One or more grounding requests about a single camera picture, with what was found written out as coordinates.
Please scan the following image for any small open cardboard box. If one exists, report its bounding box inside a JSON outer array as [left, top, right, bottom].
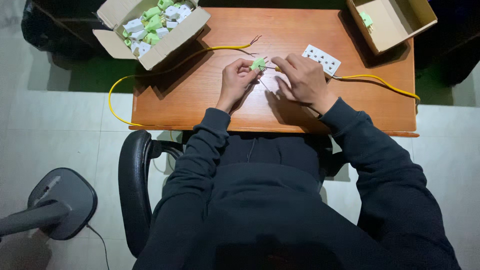
[[346, 0, 438, 56]]

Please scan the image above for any pile of green white plugs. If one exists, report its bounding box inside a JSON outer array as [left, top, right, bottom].
[[122, 0, 194, 58]]

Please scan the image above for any person's right hand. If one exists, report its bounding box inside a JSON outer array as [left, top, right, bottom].
[[271, 53, 338, 115]]

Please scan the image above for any thin black power cord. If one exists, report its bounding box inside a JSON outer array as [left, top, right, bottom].
[[86, 224, 110, 270]]

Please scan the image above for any grey fan stand base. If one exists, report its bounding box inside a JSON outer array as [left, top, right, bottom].
[[0, 167, 99, 241]]

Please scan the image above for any black plastic bag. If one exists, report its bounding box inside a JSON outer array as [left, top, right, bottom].
[[20, 0, 109, 51]]

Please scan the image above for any dark hooded sweatshirt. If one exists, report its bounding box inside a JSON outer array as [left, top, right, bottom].
[[133, 97, 462, 270]]

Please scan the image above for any yellow electrical cable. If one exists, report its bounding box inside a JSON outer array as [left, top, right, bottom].
[[332, 74, 421, 102], [108, 35, 262, 127]]

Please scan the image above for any dark bulky object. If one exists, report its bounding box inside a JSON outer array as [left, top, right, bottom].
[[412, 0, 480, 87]]

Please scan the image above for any black office chair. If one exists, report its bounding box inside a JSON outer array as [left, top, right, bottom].
[[118, 129, 349, 259]]

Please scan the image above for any white multi-socket power strip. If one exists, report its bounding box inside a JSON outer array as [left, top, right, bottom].
[[302, 44, 342, 77]]

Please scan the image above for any large open cardboard box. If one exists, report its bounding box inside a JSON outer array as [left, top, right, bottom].
[[92, 0, 212, 71]]

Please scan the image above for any person's left hand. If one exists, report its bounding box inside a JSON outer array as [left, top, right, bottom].
[[215, 58, 263, 113]]

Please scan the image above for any green electrical plug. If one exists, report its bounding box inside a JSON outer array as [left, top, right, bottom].
[[250, 57, 268, 72], [359, 11, 374, 31]]

